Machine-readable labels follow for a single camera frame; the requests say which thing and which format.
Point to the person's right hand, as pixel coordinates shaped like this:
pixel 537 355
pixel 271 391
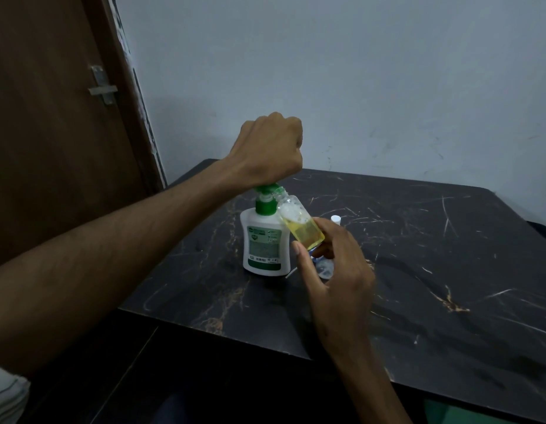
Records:
pixel 343 295

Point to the person's left hand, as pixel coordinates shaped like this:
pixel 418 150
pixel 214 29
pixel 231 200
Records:
pixel 268 150

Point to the small clear bottle white cap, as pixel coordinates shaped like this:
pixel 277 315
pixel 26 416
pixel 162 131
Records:
pixel 326 269

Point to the white green hand sanitizer bottle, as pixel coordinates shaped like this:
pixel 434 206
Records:
pixel 264 256

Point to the person's right forearm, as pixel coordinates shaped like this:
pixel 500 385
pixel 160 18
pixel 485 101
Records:
pixel 374 393

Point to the person's left forearm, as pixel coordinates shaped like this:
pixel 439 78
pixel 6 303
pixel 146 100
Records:
pixel 92 269

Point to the person's blue trousers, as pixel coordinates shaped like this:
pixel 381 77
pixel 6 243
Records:
pixel 170 410

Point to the person's white sleeve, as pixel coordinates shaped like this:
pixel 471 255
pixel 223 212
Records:
pixel 8 397

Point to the green cloth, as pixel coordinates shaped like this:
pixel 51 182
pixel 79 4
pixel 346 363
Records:
pixel 458 415

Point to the metal door latch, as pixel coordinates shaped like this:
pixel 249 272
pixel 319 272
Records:
pixel 103 89

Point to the brown wooden door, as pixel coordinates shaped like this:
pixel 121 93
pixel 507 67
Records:
pixel 43 172

